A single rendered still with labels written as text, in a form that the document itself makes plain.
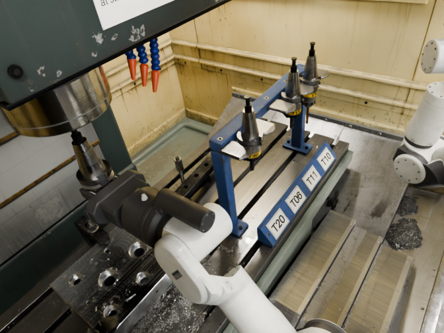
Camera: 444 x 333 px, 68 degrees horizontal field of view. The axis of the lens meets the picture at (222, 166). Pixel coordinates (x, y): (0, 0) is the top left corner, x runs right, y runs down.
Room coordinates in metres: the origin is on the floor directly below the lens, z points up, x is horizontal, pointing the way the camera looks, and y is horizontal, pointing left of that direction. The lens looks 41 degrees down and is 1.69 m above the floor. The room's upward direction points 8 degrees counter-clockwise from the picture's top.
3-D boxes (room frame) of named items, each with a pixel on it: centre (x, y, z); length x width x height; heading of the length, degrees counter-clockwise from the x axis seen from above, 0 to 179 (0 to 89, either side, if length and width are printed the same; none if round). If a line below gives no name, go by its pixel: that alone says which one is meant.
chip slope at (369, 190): (0.96, -0.20, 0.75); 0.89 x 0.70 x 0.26; 48
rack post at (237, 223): (0.64, 0.00, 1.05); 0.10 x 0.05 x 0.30; 48
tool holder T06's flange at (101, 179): (0.48, 0.24, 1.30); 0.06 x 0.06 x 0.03
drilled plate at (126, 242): (0.49, 0.28, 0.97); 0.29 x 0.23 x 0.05; 138
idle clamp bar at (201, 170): (0.79, 0.11, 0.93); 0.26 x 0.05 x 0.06; 143
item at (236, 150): (0.60, -0.04, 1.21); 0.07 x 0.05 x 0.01; 48
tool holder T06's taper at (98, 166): (0.48, 0.24, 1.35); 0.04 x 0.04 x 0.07
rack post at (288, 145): (0.97, -0.30, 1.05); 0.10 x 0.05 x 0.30; 48
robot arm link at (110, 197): (0.41, 0.16, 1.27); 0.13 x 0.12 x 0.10; 138
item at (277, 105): (0.77, -0.19, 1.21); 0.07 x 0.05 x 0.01; 48
